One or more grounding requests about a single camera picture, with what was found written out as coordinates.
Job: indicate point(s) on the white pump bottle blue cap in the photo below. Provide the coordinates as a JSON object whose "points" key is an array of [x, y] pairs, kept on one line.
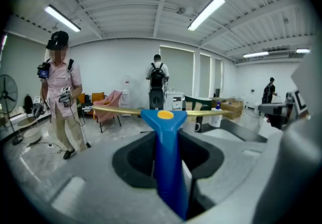
{"points": [[216, 117]]}

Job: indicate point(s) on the white round basin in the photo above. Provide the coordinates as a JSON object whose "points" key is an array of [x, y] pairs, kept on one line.
{"points": [[29, 127]]}

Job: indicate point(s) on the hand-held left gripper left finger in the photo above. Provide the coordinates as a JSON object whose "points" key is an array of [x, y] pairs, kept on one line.
{"points": [[88, 192]]}

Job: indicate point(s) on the beige cup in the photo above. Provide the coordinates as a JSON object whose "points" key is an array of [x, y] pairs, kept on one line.
{"points": [[192, 126]]}

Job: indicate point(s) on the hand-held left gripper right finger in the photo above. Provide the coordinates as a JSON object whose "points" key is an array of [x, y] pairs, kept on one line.
{"points": [[239, 180]]}

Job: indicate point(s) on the black and white striped sofa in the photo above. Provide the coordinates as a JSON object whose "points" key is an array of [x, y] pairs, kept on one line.
{"points": [[86, 108]]}

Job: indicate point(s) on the black bag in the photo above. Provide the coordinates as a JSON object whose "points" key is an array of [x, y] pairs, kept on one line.
{"points": [[28, 103]]}

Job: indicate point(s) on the pink armchair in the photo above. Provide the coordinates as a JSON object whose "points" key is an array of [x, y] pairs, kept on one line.
{"points": [[107, 109]]}

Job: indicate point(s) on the long ceiling light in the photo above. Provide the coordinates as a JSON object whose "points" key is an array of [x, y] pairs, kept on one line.
{"points": [[63, 17], [255, 54], [206, 12], [303, 51]]}

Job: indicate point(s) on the white roller blind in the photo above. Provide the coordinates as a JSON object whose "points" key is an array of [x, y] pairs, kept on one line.
{"points": [[176, 72], [218, 77], [205, 77]]}

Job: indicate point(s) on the brown cardboard box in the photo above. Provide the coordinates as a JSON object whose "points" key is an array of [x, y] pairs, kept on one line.
{"points": [[232, 108]]}

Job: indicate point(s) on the orange cushion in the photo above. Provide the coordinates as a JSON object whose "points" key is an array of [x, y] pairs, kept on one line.
{"points": [[98, 97], [81, 98], [107, 103]]}

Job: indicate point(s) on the white power strip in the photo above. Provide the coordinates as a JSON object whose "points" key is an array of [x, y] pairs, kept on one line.
{"points": [[50, 145]]}

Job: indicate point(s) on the white cabinet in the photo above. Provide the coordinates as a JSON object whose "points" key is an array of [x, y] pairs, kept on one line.
{"points": [[174, 101]]}

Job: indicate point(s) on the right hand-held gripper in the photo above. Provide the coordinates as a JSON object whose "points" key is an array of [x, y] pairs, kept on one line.
{"points": [[300, 102]]}

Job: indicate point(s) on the black standing fan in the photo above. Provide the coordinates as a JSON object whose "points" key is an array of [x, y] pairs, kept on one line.
{"points": [[7, 92]]}

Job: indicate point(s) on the white water dispenser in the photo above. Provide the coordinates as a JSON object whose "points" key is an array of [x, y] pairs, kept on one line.
{"points": [[125, 92]]}

